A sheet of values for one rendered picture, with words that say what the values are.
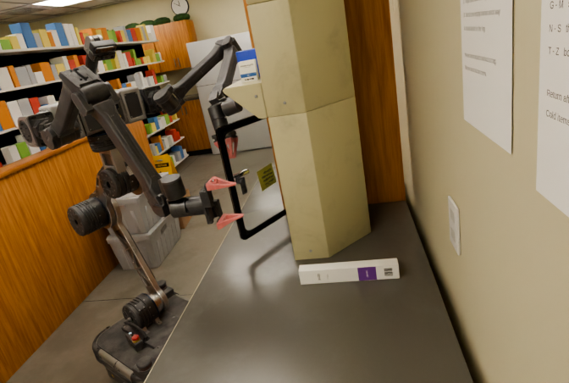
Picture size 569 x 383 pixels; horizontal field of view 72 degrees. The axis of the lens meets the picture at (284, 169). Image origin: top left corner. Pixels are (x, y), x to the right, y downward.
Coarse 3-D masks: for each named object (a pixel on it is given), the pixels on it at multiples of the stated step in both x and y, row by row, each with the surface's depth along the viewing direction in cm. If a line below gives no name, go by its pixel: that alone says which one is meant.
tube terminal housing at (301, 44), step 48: (288, 0) 100; (336, 0) 110; (288, 48) 104; (336, 48) 112; (288, 96) 109; (336, 96) 115; (288, 144) 113; (336, 144) 118; (288, 192) 118; (336, 192) 122; (336, 240) 125
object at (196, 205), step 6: (192, 198) 112; (198, 198) 111; (186, 204) 111; (192, 204) 111; (198, 204) 111; (192, 210) 111; (198, 210) 111; (204, 210) 110; (210, 210) 113; (210, 216) 111; (210, 222) 111
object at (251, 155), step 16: (240, 128) 128; (256, 128) 133; (240, 144) 129; (256, 144) 134; (272, 144) 139; (240, 160) 129; (256, 160) 134; (272, 160) 140; (240, 176) 130; (256, 176) 135; (272, 176) 141; (240, 192) 131; (256, 192) 136; (272, 192) 141; (240, 208) 131; (256, 208) 136; (272, 208) 142; (256, 224) 137
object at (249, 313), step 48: (240, 240) 146; (288, 240) 140; (384, 240) 128; (240, 288) 117; (288, 288) 113; (336, 288) 109; (384, 288) 105; (432, 288) 102; (192, 336) 100; (240, 336) 97; (288, 336) 94; (336, 336) 92; (384, 336) 89; (432, 336) 87
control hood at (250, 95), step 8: (240, 80) 126; (256, 80) 116; (224, 88) 111; (232, 88) 110; (240, 88) 110; (248, 88) 109; (256, 88) 109; (232, 96) 111; (240, 96) 110; (248, 96) 110; (256, 96) 110; (240, 104) 112; (248, 104) 111; (256, 104) 111; (264, 104) 111; (256, 112) 111; (264, 112) 111
